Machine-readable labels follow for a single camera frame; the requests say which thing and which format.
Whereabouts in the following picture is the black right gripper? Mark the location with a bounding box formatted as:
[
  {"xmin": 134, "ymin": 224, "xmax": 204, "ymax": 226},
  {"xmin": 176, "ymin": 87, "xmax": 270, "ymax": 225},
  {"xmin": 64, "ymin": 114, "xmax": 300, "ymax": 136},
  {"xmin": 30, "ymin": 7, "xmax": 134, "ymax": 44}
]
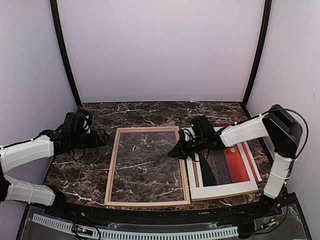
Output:
[{"xmin": 168, "ymin": 134, "xmax": 207, "ymax": 161}]

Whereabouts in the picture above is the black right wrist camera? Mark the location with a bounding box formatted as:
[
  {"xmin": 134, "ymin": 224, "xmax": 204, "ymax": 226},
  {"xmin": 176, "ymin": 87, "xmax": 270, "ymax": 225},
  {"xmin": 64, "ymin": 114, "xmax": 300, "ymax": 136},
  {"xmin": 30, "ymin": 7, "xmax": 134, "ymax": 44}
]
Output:
[{"xmin": 189, "ymin": 115, "xmax": 216, "ymax": 138}]

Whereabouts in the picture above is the black right enclosure post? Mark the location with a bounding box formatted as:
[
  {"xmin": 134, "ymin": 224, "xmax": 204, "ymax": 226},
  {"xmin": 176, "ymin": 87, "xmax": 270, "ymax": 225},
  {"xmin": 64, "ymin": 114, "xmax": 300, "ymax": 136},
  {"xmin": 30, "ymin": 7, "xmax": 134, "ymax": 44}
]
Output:
[{"xmin": 241, "ymin": 0, "xmax": 273, "ymax": 109}]

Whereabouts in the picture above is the clear acrylic sheet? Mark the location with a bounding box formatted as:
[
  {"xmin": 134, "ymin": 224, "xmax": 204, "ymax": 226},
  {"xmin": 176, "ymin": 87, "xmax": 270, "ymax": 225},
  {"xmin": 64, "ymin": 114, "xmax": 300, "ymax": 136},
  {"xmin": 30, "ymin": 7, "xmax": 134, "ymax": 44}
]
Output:
[{"xmin": 111, "ymin": 129, "xmax": 186, "ymax": 203}]

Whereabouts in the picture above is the red and grey photo print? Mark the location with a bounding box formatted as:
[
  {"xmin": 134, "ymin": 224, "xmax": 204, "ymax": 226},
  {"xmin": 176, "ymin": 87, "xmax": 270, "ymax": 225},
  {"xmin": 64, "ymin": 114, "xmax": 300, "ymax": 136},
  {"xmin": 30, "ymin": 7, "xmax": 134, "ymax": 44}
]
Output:
[{"xmin": 197, "ymin": 123, "xmax": 263, "ymax": 188}]

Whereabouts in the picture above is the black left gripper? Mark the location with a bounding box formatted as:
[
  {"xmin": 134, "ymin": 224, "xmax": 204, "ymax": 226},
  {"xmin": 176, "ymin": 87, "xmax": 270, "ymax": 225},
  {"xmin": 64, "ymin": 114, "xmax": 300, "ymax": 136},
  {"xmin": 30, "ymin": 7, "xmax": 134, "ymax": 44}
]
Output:
[{"xmin": 71, "ymin": 128, "xmax": 110, "ymax": 150}]

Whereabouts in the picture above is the white slotted cable duct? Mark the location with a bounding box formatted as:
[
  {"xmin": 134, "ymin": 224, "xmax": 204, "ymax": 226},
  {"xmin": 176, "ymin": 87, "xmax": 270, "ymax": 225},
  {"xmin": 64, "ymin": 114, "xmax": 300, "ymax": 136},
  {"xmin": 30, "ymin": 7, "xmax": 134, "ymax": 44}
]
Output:
[{"xmin": 31, "ymin": 213, "xmax": 239, "ymax": 239}]

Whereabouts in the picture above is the right connector board with wires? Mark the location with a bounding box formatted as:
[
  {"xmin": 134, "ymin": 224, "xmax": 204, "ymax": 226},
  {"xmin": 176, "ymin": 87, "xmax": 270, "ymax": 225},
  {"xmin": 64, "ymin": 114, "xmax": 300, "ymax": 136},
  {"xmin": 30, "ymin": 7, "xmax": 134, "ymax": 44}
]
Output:
[{"xmin": 260, "ymin": 218, "xmax": 278, "ymax": 230}]

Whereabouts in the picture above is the light wooden picture frame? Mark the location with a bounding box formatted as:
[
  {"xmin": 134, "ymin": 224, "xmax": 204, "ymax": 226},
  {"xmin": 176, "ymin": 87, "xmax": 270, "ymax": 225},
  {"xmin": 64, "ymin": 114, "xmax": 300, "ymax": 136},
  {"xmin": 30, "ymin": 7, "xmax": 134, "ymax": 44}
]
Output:
[{"xmin": 103, "ymin": 125, "xmax": 192, "ymax": 207}]

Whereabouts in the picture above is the small circuit board with leds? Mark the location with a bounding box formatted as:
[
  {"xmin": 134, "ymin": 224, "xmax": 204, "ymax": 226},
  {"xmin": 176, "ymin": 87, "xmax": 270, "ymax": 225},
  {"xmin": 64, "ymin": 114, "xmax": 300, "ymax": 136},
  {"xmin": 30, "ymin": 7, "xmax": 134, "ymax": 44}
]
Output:
[{"xmin": 71, "ymin": 225, "xmax": 94, "ymax": 237}]

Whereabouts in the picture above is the black enclosure post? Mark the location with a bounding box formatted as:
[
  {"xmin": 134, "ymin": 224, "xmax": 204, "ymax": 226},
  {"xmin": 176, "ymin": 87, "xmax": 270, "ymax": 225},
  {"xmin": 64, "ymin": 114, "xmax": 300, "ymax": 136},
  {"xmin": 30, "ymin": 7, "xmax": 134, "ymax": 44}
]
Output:
[
  {"xmin": 49, "ymin": 0, "xmax": 82, "ymax": 108},
  {"xmin": 241, "ymin": 0, "xmax": 273, "ymax": 109}
]

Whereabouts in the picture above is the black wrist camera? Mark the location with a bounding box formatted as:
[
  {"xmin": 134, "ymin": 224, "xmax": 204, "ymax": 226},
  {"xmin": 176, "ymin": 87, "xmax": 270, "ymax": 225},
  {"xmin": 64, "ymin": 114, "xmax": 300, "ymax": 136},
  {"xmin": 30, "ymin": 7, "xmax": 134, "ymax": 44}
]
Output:
[
  {"xmin": 61, "ymin": 111, "xmax": 93, "ymax": 138},
  {"xmin": 189, "ymin": 115, "xmax": 216, "ymax": 138}
]

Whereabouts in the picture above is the brown cardboard backing board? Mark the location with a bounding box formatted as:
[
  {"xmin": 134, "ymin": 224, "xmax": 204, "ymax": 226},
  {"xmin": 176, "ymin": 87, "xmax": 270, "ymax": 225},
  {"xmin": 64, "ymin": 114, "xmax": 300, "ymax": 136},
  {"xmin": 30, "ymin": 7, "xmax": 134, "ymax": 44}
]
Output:
[{"xmin": 188, "ymin": 172, "xmax": 258, "ymax": 201}]

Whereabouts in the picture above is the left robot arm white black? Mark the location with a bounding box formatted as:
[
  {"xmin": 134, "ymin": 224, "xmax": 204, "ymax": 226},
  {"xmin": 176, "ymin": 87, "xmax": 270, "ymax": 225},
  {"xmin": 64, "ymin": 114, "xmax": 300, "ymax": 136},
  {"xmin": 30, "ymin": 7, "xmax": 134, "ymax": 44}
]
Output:
[{"xmin": 0, "ymin": 129, "xmax": 110, "ymax": 218}]

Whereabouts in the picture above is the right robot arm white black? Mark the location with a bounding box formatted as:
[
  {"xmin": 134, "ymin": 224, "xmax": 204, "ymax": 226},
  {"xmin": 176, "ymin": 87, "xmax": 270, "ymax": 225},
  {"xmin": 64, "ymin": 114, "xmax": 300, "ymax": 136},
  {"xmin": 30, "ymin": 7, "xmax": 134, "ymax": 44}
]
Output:
[{"xmin": 167, "ymin": 104, "xmax": 309, "ymax": 217}]

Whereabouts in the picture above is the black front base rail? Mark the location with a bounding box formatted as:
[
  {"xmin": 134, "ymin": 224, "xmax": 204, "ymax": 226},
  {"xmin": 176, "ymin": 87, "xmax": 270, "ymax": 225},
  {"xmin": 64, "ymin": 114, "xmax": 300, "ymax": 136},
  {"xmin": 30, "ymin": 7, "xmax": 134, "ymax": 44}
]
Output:
[{"xmin": 29, "ymin": 194, "xmax": 298, "ymax": 227}]

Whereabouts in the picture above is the white mat board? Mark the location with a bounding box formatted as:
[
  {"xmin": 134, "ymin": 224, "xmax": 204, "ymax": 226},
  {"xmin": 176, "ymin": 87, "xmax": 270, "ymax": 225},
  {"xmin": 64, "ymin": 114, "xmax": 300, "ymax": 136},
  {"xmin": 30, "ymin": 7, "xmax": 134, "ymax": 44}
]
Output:
[{"xmin": 186, "ymin": 141, "xmax": 262, "ymax": 201}]

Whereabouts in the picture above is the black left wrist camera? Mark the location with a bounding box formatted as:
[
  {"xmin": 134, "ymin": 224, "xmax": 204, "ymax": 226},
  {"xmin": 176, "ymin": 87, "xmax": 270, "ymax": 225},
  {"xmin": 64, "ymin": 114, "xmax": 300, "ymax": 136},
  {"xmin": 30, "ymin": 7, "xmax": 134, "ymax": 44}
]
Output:
[{"xmin": 61, "ymin": 111, "xmax": 93, "ymax": 138}]

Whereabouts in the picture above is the black left enclosure post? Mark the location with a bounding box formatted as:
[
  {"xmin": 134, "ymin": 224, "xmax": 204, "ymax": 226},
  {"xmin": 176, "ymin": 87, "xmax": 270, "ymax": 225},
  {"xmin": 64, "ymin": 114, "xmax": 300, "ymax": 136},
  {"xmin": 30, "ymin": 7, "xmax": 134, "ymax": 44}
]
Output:
[{"xmin": 49, "ymin": 0, "xmax": 82, "ymax": 108}]

